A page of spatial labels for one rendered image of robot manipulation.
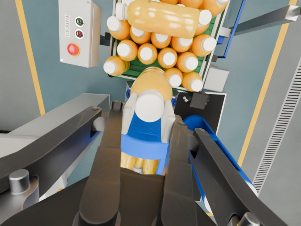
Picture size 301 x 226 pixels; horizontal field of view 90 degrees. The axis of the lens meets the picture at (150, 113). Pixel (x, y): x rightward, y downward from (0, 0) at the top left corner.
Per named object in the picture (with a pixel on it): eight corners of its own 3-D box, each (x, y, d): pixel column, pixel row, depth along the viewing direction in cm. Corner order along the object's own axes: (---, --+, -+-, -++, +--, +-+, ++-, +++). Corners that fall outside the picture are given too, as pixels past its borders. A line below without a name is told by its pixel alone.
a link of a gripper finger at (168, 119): (168, 116, 15) (175, 118, 15) (165, 98, 21) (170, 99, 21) (161, 142, 16) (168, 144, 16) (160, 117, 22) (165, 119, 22)
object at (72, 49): (68, 54, 51) (66, 54, 50) (68, 42, 50) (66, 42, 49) (79, 56, 51) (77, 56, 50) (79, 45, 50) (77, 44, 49)
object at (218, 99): (161, 190, 218) (162, 199, 204) (173, 87, 164) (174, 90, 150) (198, 192, 217) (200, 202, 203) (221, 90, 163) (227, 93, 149)
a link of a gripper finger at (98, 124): (117, 136, 14) (83, 129, 13) (126, 115, 18) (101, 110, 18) (119, 121, 13) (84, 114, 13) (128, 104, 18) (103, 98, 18)
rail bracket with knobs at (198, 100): (181, 99, 76) (184, 106, 67) (184, 85, 74) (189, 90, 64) (199, 103, 76) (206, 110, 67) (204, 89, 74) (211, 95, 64)
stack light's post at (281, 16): (195, 44, 148) (283, 19, 45) (196, 39, 146) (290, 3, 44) (199, 45, 148) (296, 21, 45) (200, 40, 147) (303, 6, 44)
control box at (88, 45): (74, 60, 61) (58, 62, 52) (74, 3, 54) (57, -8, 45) (98, 65, 62) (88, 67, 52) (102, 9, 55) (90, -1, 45)
